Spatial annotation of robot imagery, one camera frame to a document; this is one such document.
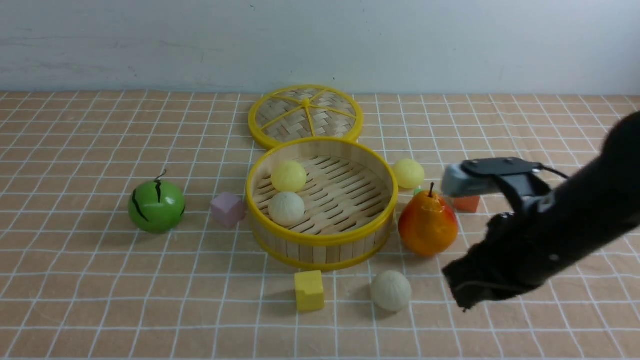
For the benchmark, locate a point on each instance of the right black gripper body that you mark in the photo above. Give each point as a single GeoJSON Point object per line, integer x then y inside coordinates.
{"type": "Point", "coordinates": [521, 252]}

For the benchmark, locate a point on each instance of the yellow bun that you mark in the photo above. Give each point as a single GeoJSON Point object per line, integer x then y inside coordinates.
{"type": "Point", "coordinates": [288, 176]}
{"type": "Point", "coordinates": [408, 173]}

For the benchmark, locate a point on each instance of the white bun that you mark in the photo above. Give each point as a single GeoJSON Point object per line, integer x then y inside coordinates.
{"type": "Point", "coordinates": [286, 209]}
{"type": "Point", "coordinates": [391, 291]}

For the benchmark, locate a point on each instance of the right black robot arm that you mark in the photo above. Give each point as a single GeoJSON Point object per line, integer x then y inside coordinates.
{"type": "Point", "coordinates": [617, 201]}

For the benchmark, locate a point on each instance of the bamboo steamer tray yellow rim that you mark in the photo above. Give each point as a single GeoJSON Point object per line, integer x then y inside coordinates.
{"type": "Point", "coordinates": [350, 198]}

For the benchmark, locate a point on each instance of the woven bamboo steamer lid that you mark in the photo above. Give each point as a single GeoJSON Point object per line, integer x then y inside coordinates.
{"type": "Point", "coordinates": [304, 111]}

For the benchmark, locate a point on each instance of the orange wooden cube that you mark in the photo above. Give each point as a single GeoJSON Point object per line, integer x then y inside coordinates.
{"type": "Point", "coordinates": [468, 204]}

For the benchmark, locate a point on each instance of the orange toy pear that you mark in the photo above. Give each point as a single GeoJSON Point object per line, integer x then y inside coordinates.
{"type": "Point", "coordinates": [427, 225]}

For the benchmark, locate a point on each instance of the yellow wooden block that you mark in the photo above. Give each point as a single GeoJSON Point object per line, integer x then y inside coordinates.
{"type": "Point", "coordinates": [309, 291]}

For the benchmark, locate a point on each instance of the purple wooden cube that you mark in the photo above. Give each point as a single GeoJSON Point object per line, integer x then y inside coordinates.
{"type": "Point", "coordinates": [227, 209]}

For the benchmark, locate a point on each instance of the green toy watermelon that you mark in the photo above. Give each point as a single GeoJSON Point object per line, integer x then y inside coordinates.
{"type": "Point", "coordinates": [157, 206]}

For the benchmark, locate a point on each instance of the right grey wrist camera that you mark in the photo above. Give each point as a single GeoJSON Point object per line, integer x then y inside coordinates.
{"type": "Point", "coordinates": [484, 176]}

